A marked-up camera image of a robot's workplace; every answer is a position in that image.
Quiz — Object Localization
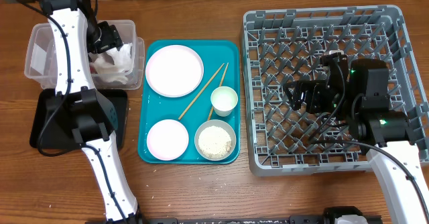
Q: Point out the white napkin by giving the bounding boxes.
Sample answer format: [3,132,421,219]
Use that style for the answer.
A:
[90,44,133,85]

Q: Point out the large white plate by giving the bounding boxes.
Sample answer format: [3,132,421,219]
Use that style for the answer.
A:
[145,45,204,98]

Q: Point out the white paper cup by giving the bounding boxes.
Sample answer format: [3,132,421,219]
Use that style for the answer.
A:
[210,86,239,117]

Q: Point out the wooden chopstick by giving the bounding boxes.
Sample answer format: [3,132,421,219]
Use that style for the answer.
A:
[207,62,229,120]
[178,63,225,121]

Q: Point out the grey bowl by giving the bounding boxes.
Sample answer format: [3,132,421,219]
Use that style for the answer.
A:
[194,119,237,162]

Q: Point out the small white plate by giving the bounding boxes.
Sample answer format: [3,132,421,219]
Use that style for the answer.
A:
[146,119,189,161]

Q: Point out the white rice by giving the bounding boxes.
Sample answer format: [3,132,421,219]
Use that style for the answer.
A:
[198,125,232,160]

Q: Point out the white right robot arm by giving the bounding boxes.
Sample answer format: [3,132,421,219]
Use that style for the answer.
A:
[283,51,428,223]

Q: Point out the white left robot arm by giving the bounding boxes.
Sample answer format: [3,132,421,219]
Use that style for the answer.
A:
[36,0,143,223]

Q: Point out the grey dishwasher rack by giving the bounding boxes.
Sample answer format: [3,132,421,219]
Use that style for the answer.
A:
[242,5,428,176]

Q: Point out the clear plastic bin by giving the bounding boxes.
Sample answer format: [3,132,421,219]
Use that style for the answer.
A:
[24,19,145,90]

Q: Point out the black rectangular tray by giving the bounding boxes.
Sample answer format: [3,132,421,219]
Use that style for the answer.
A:
[29,89,129,150]

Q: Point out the teal serving tray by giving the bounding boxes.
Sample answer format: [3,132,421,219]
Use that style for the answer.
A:
[137,40,241,164]

